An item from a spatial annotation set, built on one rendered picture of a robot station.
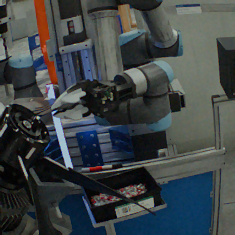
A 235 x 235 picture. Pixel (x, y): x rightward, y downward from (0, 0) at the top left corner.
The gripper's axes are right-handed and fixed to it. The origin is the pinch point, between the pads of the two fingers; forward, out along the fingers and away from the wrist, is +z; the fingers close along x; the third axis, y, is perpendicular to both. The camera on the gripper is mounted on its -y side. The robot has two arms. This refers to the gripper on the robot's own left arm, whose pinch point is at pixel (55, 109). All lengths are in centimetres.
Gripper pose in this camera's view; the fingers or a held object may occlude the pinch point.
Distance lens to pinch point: 86.9
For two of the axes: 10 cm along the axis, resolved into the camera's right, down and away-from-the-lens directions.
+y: 6.0, 2.8, -7.5
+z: -7.9, 3.4, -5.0
